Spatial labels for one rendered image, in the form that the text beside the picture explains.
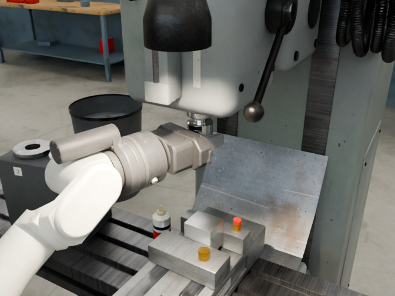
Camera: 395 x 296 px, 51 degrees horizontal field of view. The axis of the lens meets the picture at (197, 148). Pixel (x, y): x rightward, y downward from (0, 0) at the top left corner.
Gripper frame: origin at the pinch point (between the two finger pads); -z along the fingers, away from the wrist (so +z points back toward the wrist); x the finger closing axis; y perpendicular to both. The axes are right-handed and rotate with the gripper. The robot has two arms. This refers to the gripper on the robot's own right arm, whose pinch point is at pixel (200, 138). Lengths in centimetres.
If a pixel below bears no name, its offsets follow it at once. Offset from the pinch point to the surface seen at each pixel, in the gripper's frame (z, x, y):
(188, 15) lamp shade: 19.2, -18.3, -24.5
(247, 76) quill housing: 0.6, -10.6, -13.6
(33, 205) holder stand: 18.0, 37.3, 24.0
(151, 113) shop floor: -200, 284, 120
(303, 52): -20.7, -6.0, -13.5
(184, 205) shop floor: -109, 128, 122
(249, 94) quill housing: -0.5, -10.3, -10.6
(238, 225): -6.1, -5.0, 18.9
